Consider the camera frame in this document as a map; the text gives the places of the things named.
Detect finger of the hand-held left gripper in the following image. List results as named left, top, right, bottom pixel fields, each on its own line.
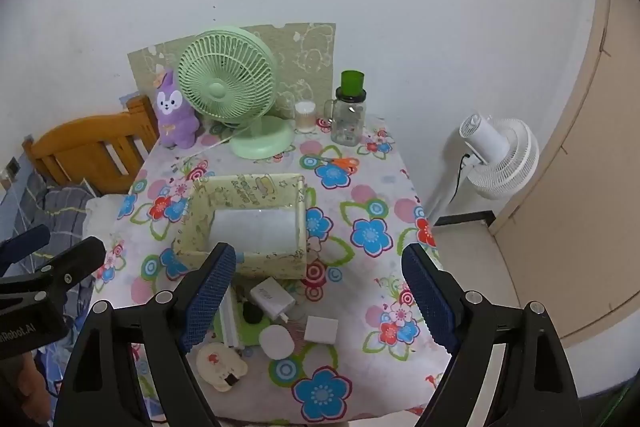
left=0, top=225, right=52, bottom=275
left=0, top=237, right=107, bottom=303

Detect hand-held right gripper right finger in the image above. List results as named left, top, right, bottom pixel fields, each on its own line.
left=401, top=244, right=583, bottom=427

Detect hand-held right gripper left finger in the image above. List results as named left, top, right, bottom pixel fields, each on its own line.
left=52, top=242, right=237, bottom=427

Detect black car key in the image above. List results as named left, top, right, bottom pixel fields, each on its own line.
left=242, top=302, right=266, bottom=325

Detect green coaster with black object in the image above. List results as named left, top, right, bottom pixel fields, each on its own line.
left=212, top=302, right=266, bottom=348

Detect white charger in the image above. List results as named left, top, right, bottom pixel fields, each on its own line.
left=249, top=278, right=297, bottom=323

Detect cream round bear case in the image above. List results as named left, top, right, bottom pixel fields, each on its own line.
left=196, top=341, right=249, bottom=394

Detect white round device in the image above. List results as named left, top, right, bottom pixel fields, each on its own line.
left=258, top=323, right=297, bottom=360

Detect white square box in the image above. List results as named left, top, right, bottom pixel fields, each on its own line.
left=305, top=315, right=340, bottom=348

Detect patterned storage box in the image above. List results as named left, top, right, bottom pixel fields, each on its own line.
left=172, top=173, right=307, bottom=280

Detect grey striped bedding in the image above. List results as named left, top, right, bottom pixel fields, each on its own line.
left=0, top=167, right=101, bottom=323

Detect white standing fan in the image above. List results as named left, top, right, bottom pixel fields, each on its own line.
left=431, top=113, right=541, bottom=225

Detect purple plush toy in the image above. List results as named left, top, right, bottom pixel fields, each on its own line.
left=152, top=68, right=201, bottom=148

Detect glass jar mug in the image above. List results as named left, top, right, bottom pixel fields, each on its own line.
left=324, top=88, right=367, bottom=146

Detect cotton swab container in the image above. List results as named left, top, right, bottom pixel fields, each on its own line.
left=294, top=101, right=317, bottom=134

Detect green desk fan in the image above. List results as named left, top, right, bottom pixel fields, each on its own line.
left=177, top=26, right=296, bottom=160

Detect beige wardrobe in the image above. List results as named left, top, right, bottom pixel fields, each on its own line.
left=487, top=0, right=640, bottom=348

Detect green plastic cup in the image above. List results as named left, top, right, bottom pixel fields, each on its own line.
left=341, top=70, right=366, bottom=94

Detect green patterned board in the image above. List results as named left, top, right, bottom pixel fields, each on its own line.
left=127, top=23, right=337, bottom=122

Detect black fan cable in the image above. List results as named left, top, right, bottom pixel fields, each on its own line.
left=447, top=152, right=473, bottom=204

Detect white fan cable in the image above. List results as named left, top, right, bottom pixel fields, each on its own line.
left=177, top=134, right=241, bottom=162

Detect orange handled scissors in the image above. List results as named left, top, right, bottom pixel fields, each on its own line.
left=305, top=155, right=361, bottom=171

